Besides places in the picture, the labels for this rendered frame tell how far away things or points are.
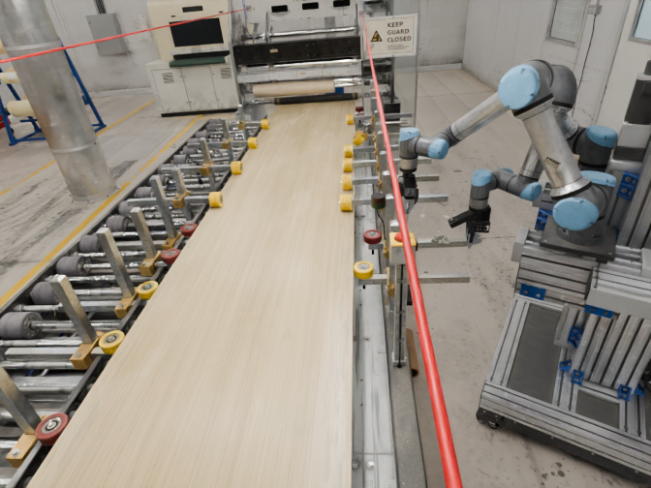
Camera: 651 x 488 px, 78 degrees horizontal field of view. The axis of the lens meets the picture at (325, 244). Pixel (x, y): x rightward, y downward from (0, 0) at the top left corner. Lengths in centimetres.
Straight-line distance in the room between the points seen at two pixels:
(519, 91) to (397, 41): 277
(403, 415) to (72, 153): 453
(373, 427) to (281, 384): 39
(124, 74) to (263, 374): 1079
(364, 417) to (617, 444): 108
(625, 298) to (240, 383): 123
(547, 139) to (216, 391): 123
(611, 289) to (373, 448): 93
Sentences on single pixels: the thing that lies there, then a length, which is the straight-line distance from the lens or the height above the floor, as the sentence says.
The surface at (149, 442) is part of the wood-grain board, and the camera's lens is 124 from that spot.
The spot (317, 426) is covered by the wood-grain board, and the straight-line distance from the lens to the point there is 114.
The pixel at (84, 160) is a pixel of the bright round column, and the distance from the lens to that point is 523.
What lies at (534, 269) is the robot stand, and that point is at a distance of 172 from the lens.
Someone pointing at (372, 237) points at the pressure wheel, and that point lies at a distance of 179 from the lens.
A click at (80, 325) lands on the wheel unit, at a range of 163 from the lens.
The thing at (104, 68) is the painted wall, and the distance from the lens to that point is 1189.
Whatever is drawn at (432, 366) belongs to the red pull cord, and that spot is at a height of 164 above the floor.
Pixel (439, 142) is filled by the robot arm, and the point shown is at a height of 134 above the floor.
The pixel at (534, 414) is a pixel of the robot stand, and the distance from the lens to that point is 210.
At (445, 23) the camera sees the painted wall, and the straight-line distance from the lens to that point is 1065.
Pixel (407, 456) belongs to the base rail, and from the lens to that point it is 133.
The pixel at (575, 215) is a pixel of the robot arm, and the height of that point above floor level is 121.
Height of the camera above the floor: 185
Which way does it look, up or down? 32 degrees down
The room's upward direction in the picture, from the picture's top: 5 degrees counter-clockwise
